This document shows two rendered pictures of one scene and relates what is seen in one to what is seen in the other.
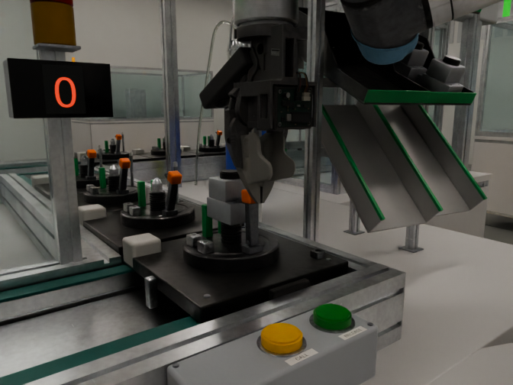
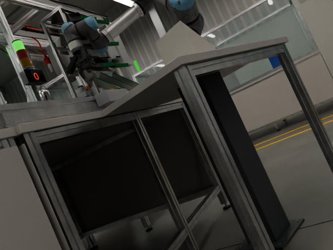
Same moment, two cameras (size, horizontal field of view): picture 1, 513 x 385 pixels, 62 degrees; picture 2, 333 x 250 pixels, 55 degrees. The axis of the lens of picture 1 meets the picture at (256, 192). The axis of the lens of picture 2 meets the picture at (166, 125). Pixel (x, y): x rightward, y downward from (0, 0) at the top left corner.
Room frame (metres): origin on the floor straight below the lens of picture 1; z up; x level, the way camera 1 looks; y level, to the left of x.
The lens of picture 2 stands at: (-1.13, 0.60, 0.63)
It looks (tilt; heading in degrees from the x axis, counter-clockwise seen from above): 2 degrees up; 331
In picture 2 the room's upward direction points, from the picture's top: 24 degrees counter-clockwise
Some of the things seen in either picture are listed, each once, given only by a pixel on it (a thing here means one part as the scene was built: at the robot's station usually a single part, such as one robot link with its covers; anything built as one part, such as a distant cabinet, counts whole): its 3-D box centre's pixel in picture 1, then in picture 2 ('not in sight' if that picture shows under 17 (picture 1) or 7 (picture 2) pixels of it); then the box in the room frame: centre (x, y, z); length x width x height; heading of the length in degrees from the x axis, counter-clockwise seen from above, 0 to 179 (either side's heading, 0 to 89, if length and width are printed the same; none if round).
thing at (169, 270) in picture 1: (231, 260); not in sight; (0.60, 0.04, 0.96); 0.24 x 0.24 x 0.02; 37
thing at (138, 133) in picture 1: (143, 109); not in sight; (10.07, 2.62, 1.13); 2.86 x 1.56 x 2.25; 126
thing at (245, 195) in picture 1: (248, 216); (89, 92); (0.56, 0.01, 1.04); 0.04 x 0.02 x 0.08; 37
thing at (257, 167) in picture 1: (258, 169); (88, 77); (0.52, 0.00, 1.11); 0.06 x 0.03 x 0.09; 37
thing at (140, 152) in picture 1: (166, 144); not in sight; (1.98, 0.42, 1.01); 0.24 x 0.24 x 0.13; 37
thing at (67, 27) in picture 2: not in sight; (71, 33); (0.53, -0.01, 1.37); 0.09 x 0.08 x 0.11; 55
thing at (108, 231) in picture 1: (157, 198); not in sight; (0.80, 0.19, 1.01); 0.24 x 0.24 x 0.13; 37
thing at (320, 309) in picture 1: (332, 320); not in sight; (0.42, -0.08, 0.96); 0.04 x 0.04 x 0.02
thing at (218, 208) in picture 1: (227, 194); (81, 92); (0.61, 0.04, 1.06); 0.08 x 0.04 x 0.07; 37
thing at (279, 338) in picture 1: (281, 341); not in sight; (0.37, -0.02, 0.96); 0.04 x 0.04 x 0.02
